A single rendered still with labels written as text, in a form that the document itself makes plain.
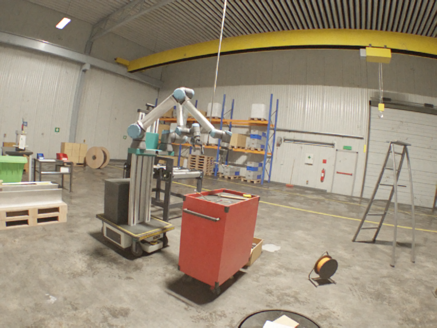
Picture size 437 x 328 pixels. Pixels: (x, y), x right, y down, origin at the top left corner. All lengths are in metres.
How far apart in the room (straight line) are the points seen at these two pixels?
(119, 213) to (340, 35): 9.08
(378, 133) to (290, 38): 6.14
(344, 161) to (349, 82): 4.12
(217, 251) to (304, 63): 12.14
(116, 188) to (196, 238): 1.32
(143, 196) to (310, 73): 11.34
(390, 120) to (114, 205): 11.75
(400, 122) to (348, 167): 3.59
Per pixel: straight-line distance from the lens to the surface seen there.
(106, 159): 11.12
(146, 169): 3.03
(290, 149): 12.27
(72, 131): 14.16
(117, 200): 2.96
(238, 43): 10.64
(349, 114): 12.20
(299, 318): 1.23
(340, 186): 11.89
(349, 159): 11.86
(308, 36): 9.71
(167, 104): 2.42
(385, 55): 9.24
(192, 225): 2.10
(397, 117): 12.42
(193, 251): 2.17
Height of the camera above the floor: 1.38
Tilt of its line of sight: 3 degrees down
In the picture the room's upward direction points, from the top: 7 degrees clockwise
